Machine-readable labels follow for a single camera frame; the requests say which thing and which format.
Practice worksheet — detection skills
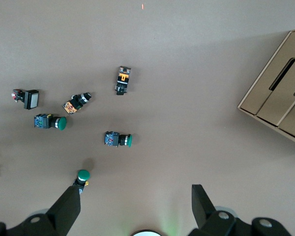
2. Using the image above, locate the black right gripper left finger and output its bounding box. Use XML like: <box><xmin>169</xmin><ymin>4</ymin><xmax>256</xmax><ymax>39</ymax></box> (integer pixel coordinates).
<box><xmin>0</xmin><ymin>184</ymin><xmax>82</xmax><ymax>236</ymax></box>

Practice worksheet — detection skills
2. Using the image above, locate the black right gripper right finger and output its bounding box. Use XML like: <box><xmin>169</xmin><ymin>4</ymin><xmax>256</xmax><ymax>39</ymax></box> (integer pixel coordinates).
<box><xmin>188</xmin><ymin>184</ymin><xmax>294</xmax><ymax>236</ymax></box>

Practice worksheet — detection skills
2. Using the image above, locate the green mushroom push button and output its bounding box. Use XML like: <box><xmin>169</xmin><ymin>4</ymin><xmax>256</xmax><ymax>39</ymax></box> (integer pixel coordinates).
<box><xmin>73</xmin><ymin>169</ymin><xmax>91</xmax><ymax>195</ymax></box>
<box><xmin>103</xmin><ymin>130</ymin><xmax>134</xmax><ymax>148</ymax></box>
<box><xmin>33</xmin><ymin>113</ymin><xmax>68</xmax><ymax>131</ymax></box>

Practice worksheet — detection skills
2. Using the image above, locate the brown paper table cover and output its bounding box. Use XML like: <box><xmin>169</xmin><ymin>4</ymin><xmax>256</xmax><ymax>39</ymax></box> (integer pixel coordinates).
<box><xmin>0</xmin><ymin>0</ymin><xmax>295</xmax><ymax>236</ymax></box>

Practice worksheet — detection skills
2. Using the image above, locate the black square push button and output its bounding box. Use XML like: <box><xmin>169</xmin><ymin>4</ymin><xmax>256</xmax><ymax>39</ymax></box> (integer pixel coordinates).
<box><xmin>11</xmin><ymin>88</ymin><xmax>40</xmax><ymax>111</ymax></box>

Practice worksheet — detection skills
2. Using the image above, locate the brown cardboard drawer box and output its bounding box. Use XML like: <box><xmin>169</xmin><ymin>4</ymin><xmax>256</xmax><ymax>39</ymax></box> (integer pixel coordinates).
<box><xmin>236</xmin><ymin>28</ymin><xmax>295</xmax><ymax>148</ymax></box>

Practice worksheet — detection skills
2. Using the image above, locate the black selector switch orange block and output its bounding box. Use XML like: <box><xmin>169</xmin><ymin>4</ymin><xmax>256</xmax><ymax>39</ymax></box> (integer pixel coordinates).
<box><xmin>62</xmin><ymin>91</ymin><xmax>92</xmax><ymax>116</ymax></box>
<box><xmin>114</xmin><ymin>65</ymin><xmax>133</xmax><ymax>97</ymax></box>

